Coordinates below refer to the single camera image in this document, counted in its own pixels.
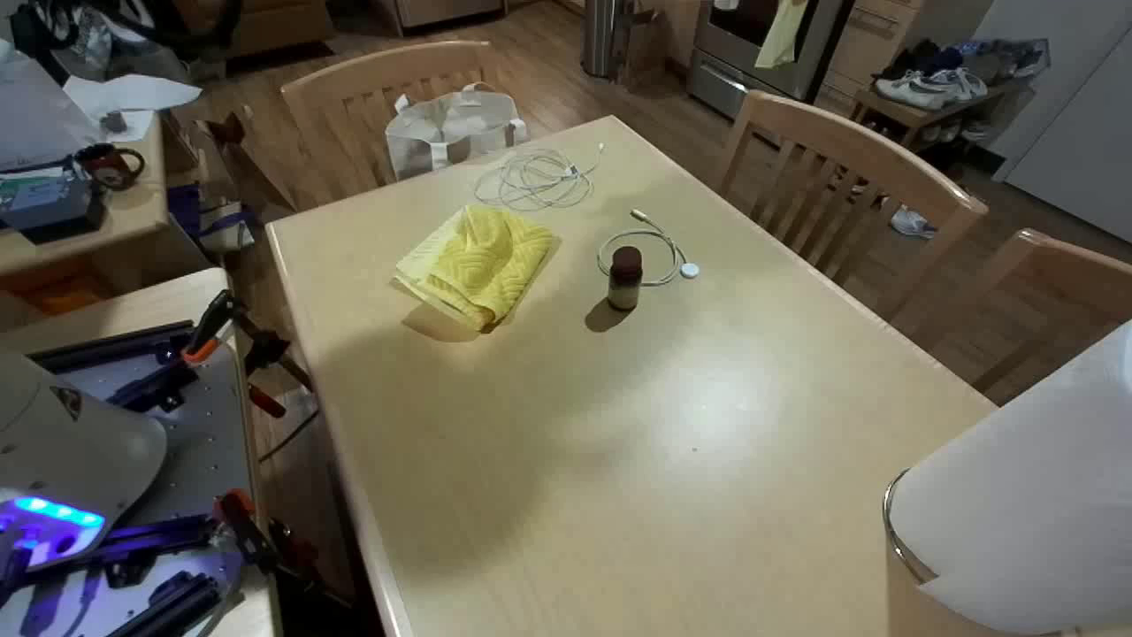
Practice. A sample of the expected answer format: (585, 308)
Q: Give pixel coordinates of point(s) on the white paper towel roll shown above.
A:
(1038, 496)

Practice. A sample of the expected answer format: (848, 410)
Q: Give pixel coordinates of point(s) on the wooden drawer cabinet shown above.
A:
(879, 40)

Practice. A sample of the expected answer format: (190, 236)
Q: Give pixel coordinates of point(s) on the stainless steel appliance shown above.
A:
(738, 54)

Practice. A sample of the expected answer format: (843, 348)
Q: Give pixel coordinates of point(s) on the white grey sneakers pair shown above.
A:
(909, 220)

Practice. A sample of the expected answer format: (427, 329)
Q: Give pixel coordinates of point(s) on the dark shoes pair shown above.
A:
(922, 58)

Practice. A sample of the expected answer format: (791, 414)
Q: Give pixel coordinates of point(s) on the grey robot mounting plate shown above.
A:
(207, 435)

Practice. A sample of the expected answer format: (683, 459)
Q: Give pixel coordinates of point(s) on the metal trash can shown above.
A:
(604, 36)

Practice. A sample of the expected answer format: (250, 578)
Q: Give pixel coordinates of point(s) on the white tote bag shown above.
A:
(454, 128)

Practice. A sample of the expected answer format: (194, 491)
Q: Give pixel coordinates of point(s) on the small brown bottle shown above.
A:
(623, 285)

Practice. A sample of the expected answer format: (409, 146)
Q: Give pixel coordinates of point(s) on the white door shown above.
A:
(1082, 118)

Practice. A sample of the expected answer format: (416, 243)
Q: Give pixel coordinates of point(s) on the wooden shoe rack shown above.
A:
(898, 114)

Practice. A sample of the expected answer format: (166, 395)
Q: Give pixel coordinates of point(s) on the wooden desk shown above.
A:
(129, 215)

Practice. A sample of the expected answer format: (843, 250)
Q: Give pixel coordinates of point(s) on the yellow towel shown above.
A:
(479, 268)

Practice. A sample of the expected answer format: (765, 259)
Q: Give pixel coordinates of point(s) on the wooden robot side table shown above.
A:
(119, 302)

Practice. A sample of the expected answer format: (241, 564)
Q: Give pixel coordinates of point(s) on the light wooden chair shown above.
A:
(1061, 268)
(356, 82)
(827, 128)

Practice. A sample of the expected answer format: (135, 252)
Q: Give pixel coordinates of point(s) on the yellow green hanging cloth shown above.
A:
(781, 36)

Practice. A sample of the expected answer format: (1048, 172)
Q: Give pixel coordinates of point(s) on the white paper sheet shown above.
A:
(125, 92)

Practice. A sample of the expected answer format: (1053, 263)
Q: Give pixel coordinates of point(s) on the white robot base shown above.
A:
(71, 446)

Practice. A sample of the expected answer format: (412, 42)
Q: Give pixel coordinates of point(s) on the grey blue case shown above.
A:
(49, 197)

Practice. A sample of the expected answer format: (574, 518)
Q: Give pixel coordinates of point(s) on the black orange clamp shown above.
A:
(241, 513)
(212, 319)

